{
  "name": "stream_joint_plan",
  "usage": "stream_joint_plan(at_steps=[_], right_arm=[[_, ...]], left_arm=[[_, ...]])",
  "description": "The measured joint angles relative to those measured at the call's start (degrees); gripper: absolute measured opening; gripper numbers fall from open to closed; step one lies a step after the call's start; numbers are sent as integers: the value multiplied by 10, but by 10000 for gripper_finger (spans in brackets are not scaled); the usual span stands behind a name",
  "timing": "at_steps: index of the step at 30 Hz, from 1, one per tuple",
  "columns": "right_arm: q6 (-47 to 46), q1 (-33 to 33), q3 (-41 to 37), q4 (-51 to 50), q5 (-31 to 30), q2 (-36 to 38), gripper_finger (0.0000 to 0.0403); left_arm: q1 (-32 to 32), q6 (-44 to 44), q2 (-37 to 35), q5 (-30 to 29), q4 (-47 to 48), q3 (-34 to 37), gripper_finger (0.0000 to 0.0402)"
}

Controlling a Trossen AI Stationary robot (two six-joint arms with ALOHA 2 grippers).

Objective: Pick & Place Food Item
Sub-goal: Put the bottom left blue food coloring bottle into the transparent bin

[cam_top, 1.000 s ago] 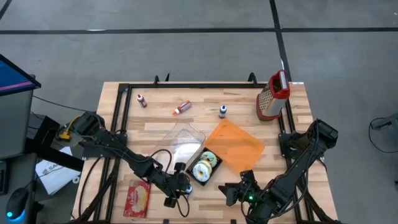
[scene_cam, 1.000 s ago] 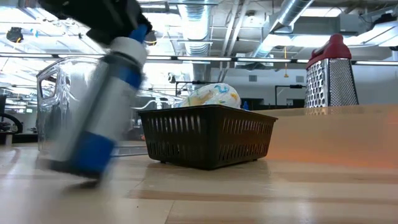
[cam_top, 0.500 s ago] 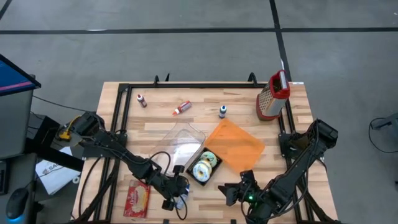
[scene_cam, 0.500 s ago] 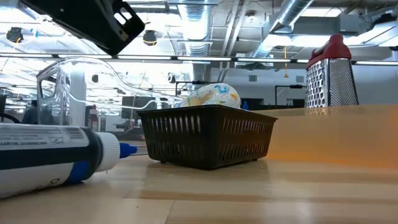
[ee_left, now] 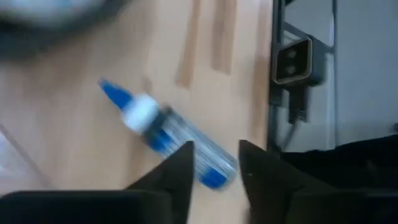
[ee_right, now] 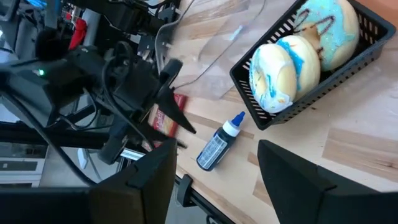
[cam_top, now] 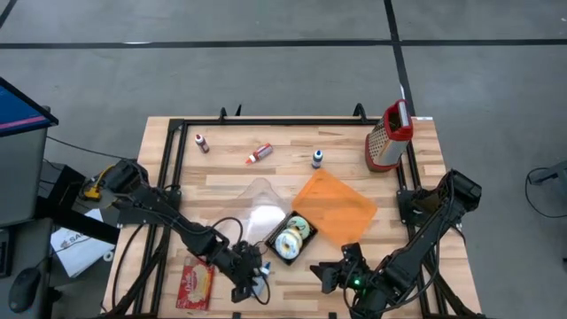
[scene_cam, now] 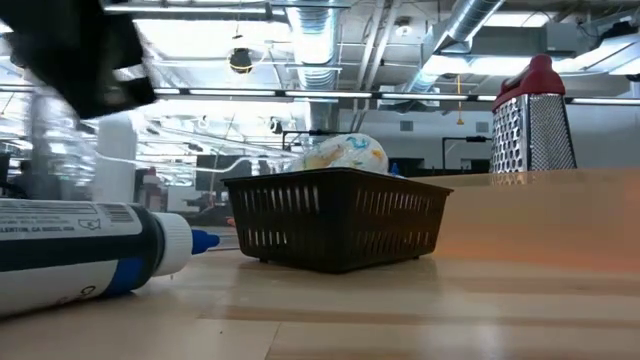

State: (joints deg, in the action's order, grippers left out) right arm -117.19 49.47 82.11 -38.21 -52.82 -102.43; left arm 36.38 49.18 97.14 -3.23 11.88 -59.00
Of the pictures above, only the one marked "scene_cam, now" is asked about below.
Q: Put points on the clear plastic storage bin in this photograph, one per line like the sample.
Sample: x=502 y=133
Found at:
x=60 y=150

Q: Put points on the blue ink bottle white collar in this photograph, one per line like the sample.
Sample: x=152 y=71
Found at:
x=60 y=260

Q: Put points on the sprinkled frosted donut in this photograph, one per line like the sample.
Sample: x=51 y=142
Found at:
x=345 y=152

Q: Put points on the black hanging ceiling lamp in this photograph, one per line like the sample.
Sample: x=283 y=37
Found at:
x=241 y=60

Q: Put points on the black slotted plastic basket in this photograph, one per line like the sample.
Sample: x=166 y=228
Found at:
x=340 y=220

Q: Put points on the small blue background bottle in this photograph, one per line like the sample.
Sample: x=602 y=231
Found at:
x=395 y=169

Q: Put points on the silver upright ventilation duct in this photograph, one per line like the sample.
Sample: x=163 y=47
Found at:
x=315 y=45

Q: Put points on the black rig frame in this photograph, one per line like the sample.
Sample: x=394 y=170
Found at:
x=325 y=94

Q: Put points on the silver slanted ventilation duct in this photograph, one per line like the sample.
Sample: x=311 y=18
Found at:
x=465 y=20

